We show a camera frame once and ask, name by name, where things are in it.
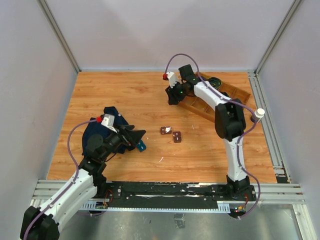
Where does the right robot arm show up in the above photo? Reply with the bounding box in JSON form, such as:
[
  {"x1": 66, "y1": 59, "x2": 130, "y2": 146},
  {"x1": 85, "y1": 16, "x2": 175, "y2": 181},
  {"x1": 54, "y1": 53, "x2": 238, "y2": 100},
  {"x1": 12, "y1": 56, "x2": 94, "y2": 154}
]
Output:
[{"x1": 162, "y1": 64, "x2": 258, "y2": 201}]

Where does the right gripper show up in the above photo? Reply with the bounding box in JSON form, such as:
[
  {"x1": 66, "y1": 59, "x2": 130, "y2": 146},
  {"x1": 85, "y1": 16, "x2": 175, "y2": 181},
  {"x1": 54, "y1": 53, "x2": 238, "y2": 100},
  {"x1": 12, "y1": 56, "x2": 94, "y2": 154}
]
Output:
[{"x1": 165, "y1": 80, "x2": 190, "y2": 105}]

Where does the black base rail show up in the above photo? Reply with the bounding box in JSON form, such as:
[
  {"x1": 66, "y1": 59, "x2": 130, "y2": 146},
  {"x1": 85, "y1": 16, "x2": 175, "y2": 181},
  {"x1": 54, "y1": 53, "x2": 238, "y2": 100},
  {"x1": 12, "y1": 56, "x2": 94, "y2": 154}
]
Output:
[{"x1": 97, "y1": 181, "x2": 257, "y2": 210}]

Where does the black yellow rolled sock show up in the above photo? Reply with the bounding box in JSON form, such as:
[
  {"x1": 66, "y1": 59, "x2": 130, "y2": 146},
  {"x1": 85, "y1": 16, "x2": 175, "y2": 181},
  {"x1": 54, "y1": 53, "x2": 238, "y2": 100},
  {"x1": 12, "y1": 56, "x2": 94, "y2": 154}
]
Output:
[{"x1": 207, "y1": 77, "x2": 222, "y2": 90}]

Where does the teal pill box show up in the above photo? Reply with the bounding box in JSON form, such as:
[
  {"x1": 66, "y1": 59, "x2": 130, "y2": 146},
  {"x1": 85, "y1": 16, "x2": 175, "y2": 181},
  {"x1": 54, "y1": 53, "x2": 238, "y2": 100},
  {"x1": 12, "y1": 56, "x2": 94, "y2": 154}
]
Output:
[{"x1": 136, "y1": 139, "x2": 147, "y2": 153}]

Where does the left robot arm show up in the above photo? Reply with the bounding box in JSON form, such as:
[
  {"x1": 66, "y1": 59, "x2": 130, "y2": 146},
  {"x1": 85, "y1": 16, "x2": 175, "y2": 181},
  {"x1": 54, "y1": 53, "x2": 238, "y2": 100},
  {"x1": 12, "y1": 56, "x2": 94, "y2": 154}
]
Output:
[{"x1": 20, "y1": 125, "x2": 146, "y2": 240}]

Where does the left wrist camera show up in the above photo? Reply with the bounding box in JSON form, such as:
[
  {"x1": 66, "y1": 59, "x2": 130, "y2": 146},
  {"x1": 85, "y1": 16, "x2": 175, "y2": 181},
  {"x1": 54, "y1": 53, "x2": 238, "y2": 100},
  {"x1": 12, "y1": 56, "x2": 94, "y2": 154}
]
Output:
[{"x1": 101, "y1": 114, "x2": 118, "y2": 133}]

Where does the dark bottle white cap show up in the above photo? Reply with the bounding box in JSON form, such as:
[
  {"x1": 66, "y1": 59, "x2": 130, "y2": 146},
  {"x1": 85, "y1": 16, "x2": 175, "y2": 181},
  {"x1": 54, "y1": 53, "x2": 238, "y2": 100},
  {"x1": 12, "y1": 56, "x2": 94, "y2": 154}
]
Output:
[{"x1": 250, "y1": 108, "x2": 266, "y2": 123}]

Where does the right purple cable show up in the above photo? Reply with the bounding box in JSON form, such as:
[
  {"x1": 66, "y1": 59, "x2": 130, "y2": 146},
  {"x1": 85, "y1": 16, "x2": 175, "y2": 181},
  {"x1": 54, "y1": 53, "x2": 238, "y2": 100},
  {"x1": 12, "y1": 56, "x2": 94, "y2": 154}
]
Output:
[{"x1": 164, "y1": 53, "x2": 262, "y2": 216}]

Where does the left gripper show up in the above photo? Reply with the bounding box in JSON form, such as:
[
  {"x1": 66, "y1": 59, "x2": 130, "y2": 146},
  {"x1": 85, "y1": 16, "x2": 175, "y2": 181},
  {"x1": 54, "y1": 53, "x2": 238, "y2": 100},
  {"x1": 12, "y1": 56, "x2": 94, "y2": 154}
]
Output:
[{"x1": 100, "y1": 123, "x2": 146, "y2": 161}]

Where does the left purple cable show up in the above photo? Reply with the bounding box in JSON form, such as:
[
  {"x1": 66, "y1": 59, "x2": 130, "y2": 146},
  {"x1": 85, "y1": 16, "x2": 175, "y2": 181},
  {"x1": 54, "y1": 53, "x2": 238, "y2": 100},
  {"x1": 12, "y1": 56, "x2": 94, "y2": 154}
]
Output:
[{"x1": 19, "y1": 115, "x2": 103, "y2": 240}]

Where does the brown double pill box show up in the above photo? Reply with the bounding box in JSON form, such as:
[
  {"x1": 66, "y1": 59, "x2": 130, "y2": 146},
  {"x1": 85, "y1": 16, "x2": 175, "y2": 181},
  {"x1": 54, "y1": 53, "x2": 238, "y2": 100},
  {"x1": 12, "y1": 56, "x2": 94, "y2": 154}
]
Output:
[{"x1": 172, "y1": 131, "x2": 182, "y2": 143}]

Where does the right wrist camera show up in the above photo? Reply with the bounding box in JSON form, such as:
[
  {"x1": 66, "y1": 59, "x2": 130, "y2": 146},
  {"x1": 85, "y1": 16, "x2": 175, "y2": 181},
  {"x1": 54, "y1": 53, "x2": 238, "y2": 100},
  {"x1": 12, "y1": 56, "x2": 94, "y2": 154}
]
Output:
[{"x1": 162, "y1": 71, "x2": 179, "y2": 88}]

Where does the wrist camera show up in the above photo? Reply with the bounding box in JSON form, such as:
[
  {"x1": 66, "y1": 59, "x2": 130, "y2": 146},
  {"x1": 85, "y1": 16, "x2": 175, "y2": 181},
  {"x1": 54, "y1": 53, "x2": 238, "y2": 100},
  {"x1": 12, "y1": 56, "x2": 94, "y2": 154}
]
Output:
[
  {"x1": 101, "y1": 114, "x2": 118, "y2": 133},
  {"x1": 162, "y1": 71, "x2": 179, "y2": 88}
]

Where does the purple cable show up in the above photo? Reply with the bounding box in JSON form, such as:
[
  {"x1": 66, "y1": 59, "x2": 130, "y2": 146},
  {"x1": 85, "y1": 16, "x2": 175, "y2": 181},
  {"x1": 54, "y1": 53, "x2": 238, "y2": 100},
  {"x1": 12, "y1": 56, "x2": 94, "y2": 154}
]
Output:
[
  {"x1": 19, "y1": 115, "x2": 103, "y2": 240},
  {"x1": 164, "y1": 53, "x2": 262, "y2": 216}
]

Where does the wooden divided tray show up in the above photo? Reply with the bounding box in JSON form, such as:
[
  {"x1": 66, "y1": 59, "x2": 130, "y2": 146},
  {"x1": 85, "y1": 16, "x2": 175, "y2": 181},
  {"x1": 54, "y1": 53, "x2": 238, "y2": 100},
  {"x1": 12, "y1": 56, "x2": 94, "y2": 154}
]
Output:
[{"x1": 178, "y1": 81, "x2": 251, "y2": 123}]

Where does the dark blue cloth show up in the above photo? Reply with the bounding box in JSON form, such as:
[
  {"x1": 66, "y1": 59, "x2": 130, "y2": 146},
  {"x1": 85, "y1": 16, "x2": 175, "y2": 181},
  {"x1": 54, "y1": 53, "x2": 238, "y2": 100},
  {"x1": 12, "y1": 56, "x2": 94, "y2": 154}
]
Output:
[{"x1": 82, "y1": 106, "x2": 135, "y2": 156}]

